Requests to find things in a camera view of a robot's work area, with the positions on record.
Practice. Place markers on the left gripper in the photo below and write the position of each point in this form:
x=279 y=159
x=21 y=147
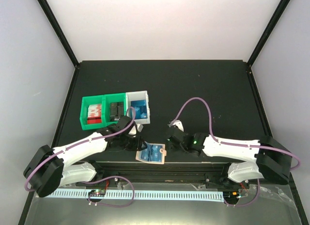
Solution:
x=138 y=146

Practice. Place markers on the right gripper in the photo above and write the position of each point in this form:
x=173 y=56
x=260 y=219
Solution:
x=170 y=145

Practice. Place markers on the blue VIP card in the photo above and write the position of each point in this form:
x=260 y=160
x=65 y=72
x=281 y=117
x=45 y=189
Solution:
x=156 y=155
x=146 y=154

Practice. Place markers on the tan leather card holder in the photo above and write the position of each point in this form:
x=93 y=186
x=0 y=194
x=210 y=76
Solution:
x=163 y=151

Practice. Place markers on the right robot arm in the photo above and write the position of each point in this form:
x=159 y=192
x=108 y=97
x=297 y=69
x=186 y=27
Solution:
x=263 y=158

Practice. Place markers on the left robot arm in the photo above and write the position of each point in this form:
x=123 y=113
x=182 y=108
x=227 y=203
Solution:
x=51 y=168

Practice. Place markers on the blue card stack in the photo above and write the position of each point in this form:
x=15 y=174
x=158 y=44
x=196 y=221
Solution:
x=140 y=109

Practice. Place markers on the black card stack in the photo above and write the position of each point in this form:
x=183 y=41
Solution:
x=116 y=111

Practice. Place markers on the red white card stack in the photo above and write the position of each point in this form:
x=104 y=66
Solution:
x=94 y=114

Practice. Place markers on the white bin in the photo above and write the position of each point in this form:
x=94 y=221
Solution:
x=138 y=95

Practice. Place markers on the green bin middle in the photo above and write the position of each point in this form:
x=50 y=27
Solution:
x=111 y=98

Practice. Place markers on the green bin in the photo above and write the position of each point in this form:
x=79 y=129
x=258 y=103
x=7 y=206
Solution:
x=111 y=98
x=86 y=101

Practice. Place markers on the green bin left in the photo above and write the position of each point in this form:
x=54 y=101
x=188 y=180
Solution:
x=86 y=101

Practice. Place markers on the left circuit board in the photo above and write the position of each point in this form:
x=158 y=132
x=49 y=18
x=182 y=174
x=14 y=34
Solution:
x=97 y=193

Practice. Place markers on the circuit board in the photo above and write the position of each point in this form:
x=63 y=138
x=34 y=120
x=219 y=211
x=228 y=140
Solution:
x=234 y=194
x=97 y=193

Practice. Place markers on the right circuit board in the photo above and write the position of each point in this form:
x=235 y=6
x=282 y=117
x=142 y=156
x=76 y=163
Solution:
x=234 y=194

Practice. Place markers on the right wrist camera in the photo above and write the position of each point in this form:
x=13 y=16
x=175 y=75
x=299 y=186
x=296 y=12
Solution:
x=178 y=124

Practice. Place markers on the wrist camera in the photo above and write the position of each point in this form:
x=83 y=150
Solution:
x=137 y=128
x=178 y=124

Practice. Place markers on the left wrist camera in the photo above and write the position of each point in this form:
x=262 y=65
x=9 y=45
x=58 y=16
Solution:
x=137 y=128

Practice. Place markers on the white slotted cable duct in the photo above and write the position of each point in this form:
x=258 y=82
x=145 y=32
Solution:
x=141 y=195

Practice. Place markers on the black frame post left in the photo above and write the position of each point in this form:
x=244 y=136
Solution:
x=58 y=30

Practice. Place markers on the black frame post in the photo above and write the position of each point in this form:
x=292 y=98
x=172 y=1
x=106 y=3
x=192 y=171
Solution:
x=58 y=30
x=282 y=5

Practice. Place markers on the black frame post right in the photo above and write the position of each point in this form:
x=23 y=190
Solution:
x=282 y=5

